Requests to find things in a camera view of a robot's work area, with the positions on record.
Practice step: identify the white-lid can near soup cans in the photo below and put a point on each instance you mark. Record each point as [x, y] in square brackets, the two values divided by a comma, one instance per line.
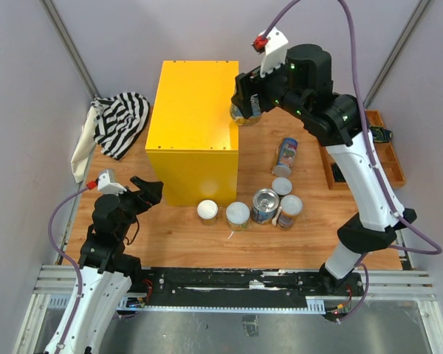
[282, 186]

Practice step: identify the dark rolled sock lower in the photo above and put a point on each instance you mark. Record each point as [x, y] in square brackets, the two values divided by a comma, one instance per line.
[337, 174]

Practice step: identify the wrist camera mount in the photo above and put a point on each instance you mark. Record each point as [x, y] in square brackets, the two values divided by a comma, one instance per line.
[274, 47]
[106, 184]

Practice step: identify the small yellow white-lid can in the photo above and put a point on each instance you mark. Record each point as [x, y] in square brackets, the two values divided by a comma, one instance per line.
[207, 210]

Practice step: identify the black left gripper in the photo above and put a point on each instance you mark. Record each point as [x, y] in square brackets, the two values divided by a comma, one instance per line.
[150, 193]

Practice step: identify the yellow-green can clear lid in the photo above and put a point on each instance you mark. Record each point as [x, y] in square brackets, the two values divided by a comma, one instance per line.
[238, 215]

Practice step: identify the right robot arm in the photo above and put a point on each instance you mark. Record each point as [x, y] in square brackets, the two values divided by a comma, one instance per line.
[342, 130]

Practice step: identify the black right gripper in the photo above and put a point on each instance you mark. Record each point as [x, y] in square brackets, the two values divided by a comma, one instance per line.
[252, 82]

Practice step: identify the green patterned rolled sock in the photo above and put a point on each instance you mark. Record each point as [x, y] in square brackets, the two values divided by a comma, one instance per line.
[381, 135]

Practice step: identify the purple-label can with spoon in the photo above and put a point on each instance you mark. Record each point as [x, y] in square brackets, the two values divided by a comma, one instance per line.
[289, 209]

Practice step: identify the black white striped cloth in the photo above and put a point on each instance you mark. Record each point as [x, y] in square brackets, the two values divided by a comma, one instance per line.
[119, 122]

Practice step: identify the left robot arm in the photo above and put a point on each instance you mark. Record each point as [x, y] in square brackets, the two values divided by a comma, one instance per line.
[104, 272]

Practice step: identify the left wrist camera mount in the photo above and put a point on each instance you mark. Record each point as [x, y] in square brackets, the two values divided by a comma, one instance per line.
[106, 184]

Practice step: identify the cream white cloth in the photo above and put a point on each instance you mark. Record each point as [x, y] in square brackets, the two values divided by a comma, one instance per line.
[84, 147]

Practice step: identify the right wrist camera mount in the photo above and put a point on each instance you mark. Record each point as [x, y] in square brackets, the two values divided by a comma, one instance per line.
[274, 47]

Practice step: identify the lying blue porridge can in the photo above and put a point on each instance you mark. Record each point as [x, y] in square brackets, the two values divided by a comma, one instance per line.
[285, 157]

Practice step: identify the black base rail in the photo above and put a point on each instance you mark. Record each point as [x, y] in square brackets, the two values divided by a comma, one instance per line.
[238, 288]

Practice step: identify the yellow wooden cabinet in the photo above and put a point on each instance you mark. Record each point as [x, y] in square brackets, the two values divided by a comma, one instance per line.
[192, 141]

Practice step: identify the blue Progresso soup can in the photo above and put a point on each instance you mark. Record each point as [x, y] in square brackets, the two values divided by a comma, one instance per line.
[247, 118]
[264, 206]

